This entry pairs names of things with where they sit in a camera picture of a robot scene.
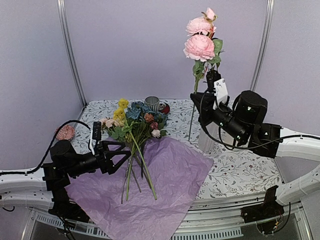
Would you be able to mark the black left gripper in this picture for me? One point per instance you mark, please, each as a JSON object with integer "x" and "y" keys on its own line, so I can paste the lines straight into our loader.
{"x": 106, "y": 164}

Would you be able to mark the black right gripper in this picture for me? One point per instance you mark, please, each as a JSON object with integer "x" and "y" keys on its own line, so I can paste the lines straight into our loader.
{"x": 207, "y": 100}

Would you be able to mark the pink paper flower bouquet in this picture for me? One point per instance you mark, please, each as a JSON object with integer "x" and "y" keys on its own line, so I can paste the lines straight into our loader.
{"x": 134, "y": 124}

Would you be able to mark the white ribbed vase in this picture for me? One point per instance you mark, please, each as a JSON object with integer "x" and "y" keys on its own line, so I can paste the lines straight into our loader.
{"x": 205, "y": 143}

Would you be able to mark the purple wrapping paper sheet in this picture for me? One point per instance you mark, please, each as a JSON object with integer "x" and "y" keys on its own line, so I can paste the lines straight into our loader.
{"x": 177, "y": 172}

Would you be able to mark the pink peony flower stem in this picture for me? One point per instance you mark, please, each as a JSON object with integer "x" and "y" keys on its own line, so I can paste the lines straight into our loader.
{"x": 203, "y": 47}

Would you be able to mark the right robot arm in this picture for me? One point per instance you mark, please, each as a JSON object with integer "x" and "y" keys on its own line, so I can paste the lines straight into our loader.
{"x": 295, "y": 146}

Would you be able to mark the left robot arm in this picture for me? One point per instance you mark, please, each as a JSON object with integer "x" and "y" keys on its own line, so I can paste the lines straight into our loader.
{"x": 45, "y": 188}

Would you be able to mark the red patterned saucer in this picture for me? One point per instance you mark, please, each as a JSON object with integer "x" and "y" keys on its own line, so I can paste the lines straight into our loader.
{"x": 164, "y": 108}

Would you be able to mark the striped ceramic cup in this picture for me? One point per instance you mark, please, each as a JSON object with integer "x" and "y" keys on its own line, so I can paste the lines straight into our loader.
{"x": 153, "y": 103}

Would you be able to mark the pink patterned bowl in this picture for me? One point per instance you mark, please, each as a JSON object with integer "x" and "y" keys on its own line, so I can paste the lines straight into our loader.
{"x": 67, "y": 132}

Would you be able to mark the floral tablecloth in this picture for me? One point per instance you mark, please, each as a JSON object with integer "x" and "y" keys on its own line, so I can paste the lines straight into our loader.
{"x": 233, "y": 172}

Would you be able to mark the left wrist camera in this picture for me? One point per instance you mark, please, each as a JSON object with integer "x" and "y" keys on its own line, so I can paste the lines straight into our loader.
{"x": 95, "y": 136}

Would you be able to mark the aluminium front rail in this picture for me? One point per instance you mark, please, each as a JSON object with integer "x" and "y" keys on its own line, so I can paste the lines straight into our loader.
{"x": 215, "y": 219}

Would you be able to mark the right metal frame post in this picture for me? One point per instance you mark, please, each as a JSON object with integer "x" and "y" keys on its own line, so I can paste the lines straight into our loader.
{"x": 270, "y": 4}

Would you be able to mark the metal frame post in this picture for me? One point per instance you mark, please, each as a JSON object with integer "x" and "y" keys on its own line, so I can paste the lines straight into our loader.
{"x": 62, "y": 13}
{"x": 270, "y": 4}

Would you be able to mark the left metal frame post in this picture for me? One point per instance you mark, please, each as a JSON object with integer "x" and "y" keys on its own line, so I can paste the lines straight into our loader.
{"x": 62, "y": 13}

